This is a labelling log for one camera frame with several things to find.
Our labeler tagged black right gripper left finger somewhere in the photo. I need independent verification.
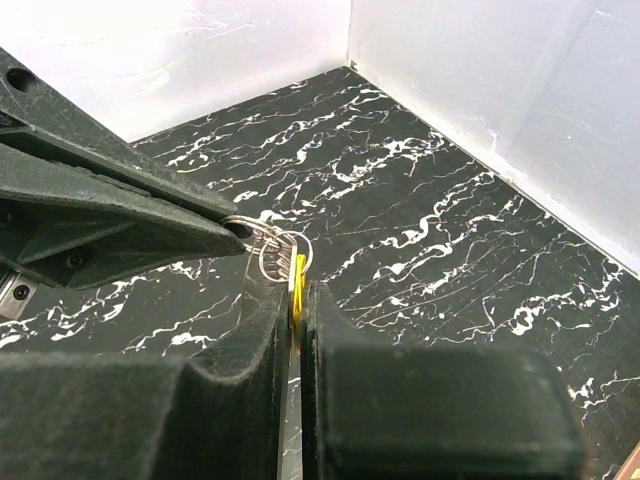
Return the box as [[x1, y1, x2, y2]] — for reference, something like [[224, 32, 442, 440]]
[[1, 287, 289, 479]]

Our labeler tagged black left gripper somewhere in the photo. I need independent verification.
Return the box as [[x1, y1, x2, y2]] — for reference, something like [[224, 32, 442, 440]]
[[0, 50, 244, 320]]

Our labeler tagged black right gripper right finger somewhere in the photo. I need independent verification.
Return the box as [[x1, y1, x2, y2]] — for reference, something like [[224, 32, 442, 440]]
[[300, 282, 588, 479]]

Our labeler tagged metal key organizer red handle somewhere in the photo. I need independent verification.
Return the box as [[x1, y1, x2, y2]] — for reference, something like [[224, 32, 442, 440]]
[[222, 214, 298, 479]]

